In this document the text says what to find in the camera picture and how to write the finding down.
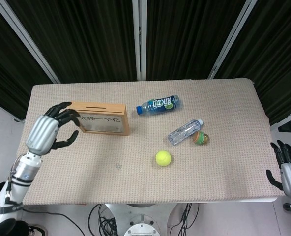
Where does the black floor cable bundle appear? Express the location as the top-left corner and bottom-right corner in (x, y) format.
(88, 204), (119, 236)
(169, 203), (200, 236)

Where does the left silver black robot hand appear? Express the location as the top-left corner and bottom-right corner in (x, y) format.
(25, 101), (82, 157)

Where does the white frame post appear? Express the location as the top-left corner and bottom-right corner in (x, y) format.
(207, 0), (261, 80)
(0, 0), (61, 84)
(132, 0), (148, 81)

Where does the green orange toy cup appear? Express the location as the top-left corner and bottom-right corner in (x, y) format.
(192, 130), (211, 146)

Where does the black pleated curtain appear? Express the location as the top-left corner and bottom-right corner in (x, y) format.
(6, 0), (139, 83)
(145, 0), (247, 81)
(0, 0), (54, 121)
(214, 0), (291, 126)

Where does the black white shoe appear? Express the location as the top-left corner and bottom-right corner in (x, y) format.
(29, 224), (49, 236)

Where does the beige woven table cloth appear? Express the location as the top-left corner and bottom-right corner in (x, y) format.
(17, 77), (280, 205)

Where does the clear plastic water bottle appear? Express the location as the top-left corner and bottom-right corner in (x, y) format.
(168, 118), (204, 146)

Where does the blue label drink bottle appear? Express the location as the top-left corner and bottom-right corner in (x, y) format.
(136, 94), (181, 116)

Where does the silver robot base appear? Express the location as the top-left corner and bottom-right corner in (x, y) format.
(105, 203), (183, 236)

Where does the wooden coin box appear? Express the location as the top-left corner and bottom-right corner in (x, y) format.
(70, 101), (131, 137)

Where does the yellow tennis ball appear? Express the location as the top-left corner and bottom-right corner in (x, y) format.
(155, 150), (172, 167)

